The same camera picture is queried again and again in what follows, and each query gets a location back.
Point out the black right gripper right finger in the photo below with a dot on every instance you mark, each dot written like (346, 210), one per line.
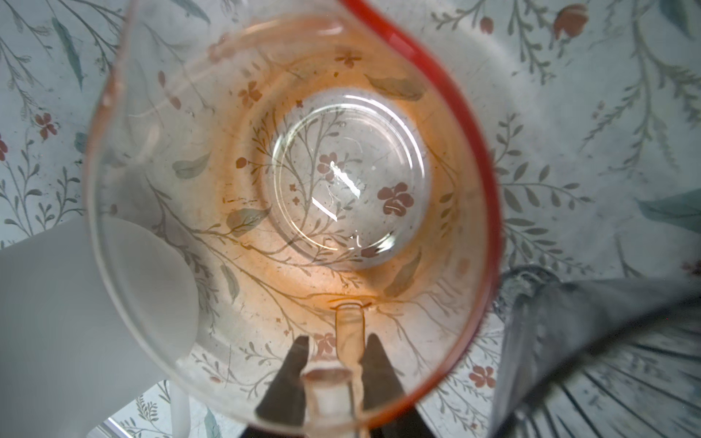
(381, 386)

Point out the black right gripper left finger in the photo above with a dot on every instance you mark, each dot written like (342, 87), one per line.
(285, 400)

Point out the orange glass pitcher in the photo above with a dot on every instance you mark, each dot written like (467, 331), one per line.
(321, 175)

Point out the frosted glass carafe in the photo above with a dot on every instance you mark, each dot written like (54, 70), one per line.
(68, 361)

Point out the grey glass dripper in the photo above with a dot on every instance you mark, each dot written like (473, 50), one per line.
(597, 358)

